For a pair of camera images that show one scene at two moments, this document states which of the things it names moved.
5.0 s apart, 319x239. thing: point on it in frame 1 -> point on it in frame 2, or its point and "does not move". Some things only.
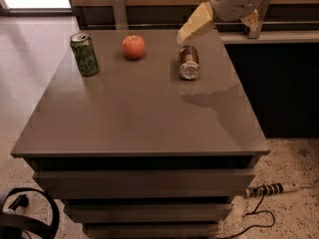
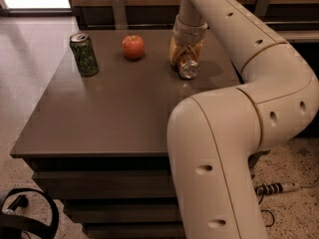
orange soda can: x=188 y=62 does not move
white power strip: x=265 y=189 does not move
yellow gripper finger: x=251 y=20 -> x=196 y=50
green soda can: x=85 y=54 does not move
